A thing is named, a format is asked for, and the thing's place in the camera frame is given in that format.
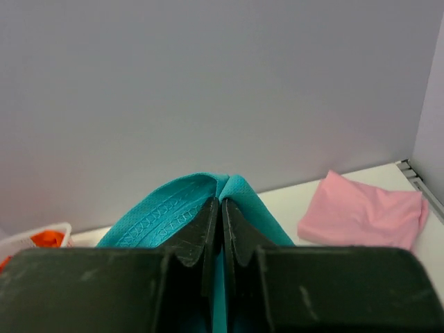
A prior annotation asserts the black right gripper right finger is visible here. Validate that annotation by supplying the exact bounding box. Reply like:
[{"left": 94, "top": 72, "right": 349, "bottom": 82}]
[{"left": 221, "top": 200, "right": 443, "bottom": 332}]

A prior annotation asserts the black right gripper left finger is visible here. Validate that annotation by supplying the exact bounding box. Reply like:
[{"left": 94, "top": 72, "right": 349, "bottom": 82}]
[{"left": 1, "top": 198, "right": 219, "bottom": 332}]

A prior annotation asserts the teal t-shirt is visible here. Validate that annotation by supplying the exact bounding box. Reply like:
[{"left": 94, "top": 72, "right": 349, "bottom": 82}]
[{"left": 99, "top": 173, "right": 291, "bottom": 332}]

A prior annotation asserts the pink folded t-shirt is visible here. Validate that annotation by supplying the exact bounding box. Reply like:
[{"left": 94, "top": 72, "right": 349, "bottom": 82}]
[{"left": 297, "top": 171, "right": 429, "bottom": 250}]

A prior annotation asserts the orange crumpled t-shirt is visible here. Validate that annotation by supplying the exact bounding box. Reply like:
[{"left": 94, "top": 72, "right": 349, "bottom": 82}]
[{"left": 1, "top": 230, "right": 69, "bottom": 271}]

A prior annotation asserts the white plastic basket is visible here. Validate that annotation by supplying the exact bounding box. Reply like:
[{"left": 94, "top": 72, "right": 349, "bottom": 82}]
[{"left": 1, "top": 222, "right": 74, "bottom": 268}]

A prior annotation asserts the aluminium side rail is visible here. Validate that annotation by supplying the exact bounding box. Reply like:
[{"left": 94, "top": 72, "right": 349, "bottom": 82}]
[{"left": 395, "top": 160, "right": 443, "bottom": 223}]

